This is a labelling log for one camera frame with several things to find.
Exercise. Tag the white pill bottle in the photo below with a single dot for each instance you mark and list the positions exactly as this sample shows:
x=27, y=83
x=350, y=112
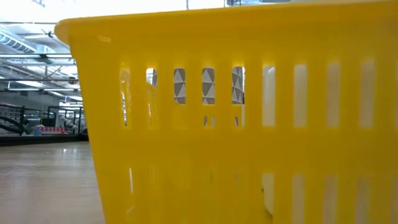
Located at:
x=269, y=93

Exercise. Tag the yellow plastic basket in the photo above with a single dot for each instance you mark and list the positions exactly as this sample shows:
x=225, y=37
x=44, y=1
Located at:
x=199, y=149

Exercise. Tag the grey triangle-patterned plant pot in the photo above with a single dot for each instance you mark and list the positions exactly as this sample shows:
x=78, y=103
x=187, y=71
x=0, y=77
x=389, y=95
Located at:
x=179, y=84

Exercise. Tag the black workstation frame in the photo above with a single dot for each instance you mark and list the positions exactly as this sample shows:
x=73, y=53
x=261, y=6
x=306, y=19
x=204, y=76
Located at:
x=79, y=119

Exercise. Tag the black aluminium table frame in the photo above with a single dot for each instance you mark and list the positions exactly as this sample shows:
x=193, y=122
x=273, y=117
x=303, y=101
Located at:
x=31, y=140

